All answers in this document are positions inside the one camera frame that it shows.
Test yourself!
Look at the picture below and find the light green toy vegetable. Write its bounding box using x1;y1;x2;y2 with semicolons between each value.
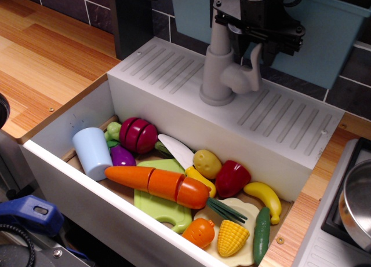
104;122;122;148

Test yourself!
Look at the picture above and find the light blue plastic cup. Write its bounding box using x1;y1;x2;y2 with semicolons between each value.
72;127;113;181

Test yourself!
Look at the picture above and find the green toy cutting board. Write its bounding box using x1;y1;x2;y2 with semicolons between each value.
134;159;192;234

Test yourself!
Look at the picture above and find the teal plastic bin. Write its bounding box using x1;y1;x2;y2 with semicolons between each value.
172;0;370;89

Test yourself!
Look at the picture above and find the black toy stove top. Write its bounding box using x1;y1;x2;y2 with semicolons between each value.
322;138;370;253

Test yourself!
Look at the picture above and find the black camera lens edge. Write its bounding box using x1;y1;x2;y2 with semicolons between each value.
0;94;10;128

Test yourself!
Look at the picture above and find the yellow toy corn cob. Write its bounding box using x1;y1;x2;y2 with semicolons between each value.
217;220;250;257

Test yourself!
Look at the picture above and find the grey toy faucet column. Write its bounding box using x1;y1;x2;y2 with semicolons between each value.
199;8;234;106

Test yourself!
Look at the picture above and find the dark grey vertical post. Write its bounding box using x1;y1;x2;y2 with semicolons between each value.
110;0;153;60

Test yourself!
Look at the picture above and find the yellow toy potato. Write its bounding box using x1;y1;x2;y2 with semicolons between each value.
193;149;222;180

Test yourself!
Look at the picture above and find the white toy sink unit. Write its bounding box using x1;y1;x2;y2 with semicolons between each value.
21;38;343;266

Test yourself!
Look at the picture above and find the black braided cable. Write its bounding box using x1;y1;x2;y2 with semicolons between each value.
0;222;37;267

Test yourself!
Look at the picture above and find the green toy cucumber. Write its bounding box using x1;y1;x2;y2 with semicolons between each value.
253;207;271;266

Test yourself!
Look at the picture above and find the purple toy eggplant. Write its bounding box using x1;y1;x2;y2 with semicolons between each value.
110;145;136;166

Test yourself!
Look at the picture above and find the blue clamp handle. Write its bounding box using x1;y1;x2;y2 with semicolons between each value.
1;195;64;237

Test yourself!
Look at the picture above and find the cream toy plate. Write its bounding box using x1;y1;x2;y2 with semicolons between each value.
194;197;259;266

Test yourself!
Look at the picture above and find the large orange toy carrot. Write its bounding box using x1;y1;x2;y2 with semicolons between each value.
104;166;248;224

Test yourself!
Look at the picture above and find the silver metal pot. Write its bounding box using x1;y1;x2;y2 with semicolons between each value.
339;160;370;253

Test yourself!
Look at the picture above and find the yellow toy banana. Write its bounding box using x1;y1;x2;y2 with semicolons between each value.
243;182;282;225

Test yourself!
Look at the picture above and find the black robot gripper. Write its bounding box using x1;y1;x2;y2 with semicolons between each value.
213;0;305;66

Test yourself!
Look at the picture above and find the red toy bell pepper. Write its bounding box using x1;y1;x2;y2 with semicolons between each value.
215;160;252;198

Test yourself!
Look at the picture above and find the purple sliced toy onion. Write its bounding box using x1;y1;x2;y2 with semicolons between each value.
119;117;158;154

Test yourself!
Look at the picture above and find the small orange toy fruit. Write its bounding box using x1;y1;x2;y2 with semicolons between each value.
182;218;215;248

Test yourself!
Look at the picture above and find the white toy knife yellow handle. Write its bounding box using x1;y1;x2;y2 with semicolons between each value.
158;134;216;197

